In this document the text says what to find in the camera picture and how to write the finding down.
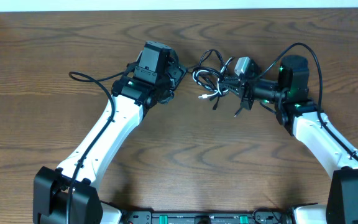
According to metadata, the black usb cable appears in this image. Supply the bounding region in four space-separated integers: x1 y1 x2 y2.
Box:
191 49 245 118

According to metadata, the white usb cable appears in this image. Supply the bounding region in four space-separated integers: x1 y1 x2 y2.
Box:
194 57 233 100

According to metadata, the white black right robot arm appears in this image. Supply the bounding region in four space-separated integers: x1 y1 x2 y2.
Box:
218 55 358 223

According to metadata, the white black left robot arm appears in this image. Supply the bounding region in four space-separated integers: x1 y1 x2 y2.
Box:
33 41 187 223

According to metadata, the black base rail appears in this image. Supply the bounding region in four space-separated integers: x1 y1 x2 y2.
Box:
118 209 294 224

